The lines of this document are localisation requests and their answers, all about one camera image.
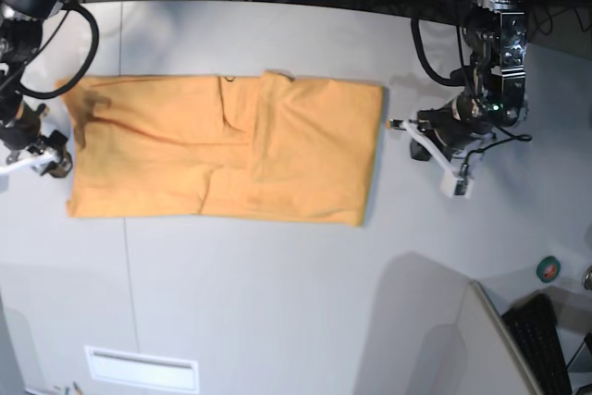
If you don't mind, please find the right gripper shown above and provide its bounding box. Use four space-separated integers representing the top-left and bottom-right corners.
1 103 73 178

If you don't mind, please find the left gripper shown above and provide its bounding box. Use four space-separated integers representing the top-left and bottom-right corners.
410 93 509 162

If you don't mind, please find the orange t-shirt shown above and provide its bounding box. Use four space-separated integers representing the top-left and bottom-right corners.
62 71 384 227

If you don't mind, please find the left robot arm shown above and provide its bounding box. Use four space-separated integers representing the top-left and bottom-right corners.
411 0 528 160

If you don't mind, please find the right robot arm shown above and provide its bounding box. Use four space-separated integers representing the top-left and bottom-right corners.
1 0 100 179

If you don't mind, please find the green tape roll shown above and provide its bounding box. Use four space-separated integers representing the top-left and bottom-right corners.
536 255 561 284

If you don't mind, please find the black keyboard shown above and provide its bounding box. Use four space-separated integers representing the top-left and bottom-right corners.
502 293 573 395

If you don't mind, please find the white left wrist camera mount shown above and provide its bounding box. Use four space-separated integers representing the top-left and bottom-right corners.
386 119 475 199

